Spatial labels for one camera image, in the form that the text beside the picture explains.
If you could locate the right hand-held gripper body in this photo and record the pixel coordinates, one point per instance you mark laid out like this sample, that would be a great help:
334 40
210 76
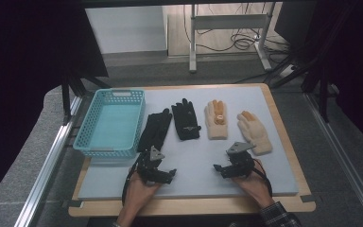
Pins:
242 164

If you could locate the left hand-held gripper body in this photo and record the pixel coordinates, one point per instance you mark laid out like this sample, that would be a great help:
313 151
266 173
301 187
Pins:
148 167

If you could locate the beige glove orange fingertips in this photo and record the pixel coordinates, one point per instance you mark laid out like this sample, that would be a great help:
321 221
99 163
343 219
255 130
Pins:
255 132

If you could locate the plain black glove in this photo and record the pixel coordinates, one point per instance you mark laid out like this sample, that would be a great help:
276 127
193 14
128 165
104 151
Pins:
154 132

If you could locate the turquoise plastic basket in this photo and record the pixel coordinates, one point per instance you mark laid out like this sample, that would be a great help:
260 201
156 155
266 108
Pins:
116 126

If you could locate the black glove silver logo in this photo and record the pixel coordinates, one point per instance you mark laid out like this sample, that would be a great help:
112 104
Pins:
186 121

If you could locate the person's right hand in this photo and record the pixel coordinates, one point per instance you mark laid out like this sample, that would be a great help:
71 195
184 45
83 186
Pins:
255 187

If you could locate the person's left hand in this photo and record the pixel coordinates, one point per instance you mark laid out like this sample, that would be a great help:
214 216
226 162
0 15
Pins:
138 194

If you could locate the light grey foam mat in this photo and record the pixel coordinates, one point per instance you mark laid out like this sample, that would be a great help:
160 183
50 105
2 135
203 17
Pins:
195 157

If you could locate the beige glove with round tag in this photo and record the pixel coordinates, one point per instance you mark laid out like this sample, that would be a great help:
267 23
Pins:
216 130

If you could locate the wristwatch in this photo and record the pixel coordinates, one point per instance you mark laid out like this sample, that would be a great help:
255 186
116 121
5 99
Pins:
116 224

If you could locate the grey tape piece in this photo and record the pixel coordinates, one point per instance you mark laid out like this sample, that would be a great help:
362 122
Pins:
307 198
75 203

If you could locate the white power strip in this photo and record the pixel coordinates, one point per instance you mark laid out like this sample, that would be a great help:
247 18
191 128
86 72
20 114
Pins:
286 71

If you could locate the black metal stand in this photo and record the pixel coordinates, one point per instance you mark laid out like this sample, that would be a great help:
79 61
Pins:
324 97

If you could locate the black tripod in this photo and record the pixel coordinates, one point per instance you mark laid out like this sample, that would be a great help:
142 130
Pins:
65 101

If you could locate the grey felt platform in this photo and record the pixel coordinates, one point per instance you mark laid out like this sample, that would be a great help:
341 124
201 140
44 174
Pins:
12 164

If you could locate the white panel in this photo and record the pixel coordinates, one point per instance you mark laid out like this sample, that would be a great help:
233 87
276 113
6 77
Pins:
126 28

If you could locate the black curtain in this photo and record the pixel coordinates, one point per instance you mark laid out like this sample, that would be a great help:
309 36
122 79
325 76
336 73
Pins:
19 63
359 63

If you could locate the aluminium rail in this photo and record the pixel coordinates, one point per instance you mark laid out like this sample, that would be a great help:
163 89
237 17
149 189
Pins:
44 170
343 160

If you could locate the white desk frame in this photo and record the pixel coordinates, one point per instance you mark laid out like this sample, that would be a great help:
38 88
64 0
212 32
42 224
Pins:
227 22

